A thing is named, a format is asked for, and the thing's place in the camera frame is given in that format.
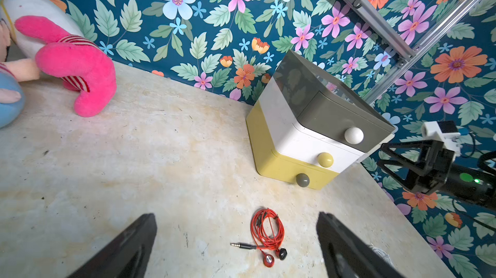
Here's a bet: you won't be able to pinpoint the blue pig plush toy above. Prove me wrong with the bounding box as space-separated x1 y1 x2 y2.
0 18 41 128

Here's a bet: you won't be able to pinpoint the pink white plush toy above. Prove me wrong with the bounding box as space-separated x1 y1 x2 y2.
1 0 117 117

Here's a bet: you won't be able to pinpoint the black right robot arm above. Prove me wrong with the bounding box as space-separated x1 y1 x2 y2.
377 140 495 210

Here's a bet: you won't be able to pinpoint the red wired earphones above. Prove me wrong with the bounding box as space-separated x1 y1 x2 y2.
230 208 288 268

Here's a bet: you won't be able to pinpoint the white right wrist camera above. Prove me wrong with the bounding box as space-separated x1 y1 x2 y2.
421 121 462 157

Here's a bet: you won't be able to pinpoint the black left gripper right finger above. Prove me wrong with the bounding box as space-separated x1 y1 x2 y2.
316 212 402 278

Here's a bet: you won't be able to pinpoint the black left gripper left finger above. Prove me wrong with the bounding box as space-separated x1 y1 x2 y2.
70 213 157 277

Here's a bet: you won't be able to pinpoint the three-drawer mini cabinet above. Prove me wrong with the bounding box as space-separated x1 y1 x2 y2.
246 50 396 190

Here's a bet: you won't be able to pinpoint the white earphones right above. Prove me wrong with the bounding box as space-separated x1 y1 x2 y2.
369 245 395 268

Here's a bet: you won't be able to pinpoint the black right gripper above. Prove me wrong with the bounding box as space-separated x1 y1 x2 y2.
377 140 455 195

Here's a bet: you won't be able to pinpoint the grey top drawer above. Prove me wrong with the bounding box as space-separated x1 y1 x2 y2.
297 92 395 152

